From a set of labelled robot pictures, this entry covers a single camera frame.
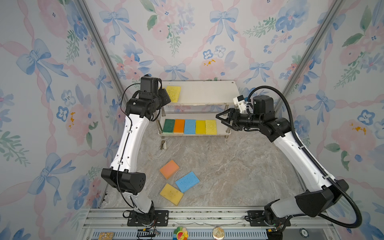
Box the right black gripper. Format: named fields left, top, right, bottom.
left=215, top=109, right=263, bottom=132

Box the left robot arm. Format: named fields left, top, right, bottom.
left=101, top=75, right=171, bottom=226

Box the blue sponge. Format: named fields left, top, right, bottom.
left=184, top=120, right=196, bottom=135
left=176, top=172, right=200, bottom=193

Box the colourful round toy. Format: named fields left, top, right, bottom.
left=173, top=227, right=189, bottom=240

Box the black corrugated cable hose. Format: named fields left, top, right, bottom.
left=247, top=85, right=363, bottom=229

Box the round gold badge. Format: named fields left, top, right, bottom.
left=212, top=227, right=225, bottom=240

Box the green scrub sponge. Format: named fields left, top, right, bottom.
left=163, top=119, right=176, bottom=134

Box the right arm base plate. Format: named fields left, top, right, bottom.
left=244, top=211, right=292, bottom=232

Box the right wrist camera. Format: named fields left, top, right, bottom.
left=233, top=95, right=249, bottom=114

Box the peach pink sponge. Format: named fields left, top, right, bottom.
left=160, top=160, right=180, bottom=180

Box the small yellow patterned card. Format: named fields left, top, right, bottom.
left=98, top=232, right=115, bottom=240

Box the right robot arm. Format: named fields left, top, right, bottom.
left=216, top=96, right=349, bottom=226

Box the white two-tier shelf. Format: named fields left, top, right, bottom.
left=157, top=81, right=240, bottom=139

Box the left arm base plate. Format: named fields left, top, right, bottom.
left=123, top=210, right=169, bottom=227

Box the round white dial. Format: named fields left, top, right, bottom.
left=299, top=228, right=309, bottom=239

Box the yellow orange sponge bottom left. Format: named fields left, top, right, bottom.
left=160, top=184, right=184, bottom=206

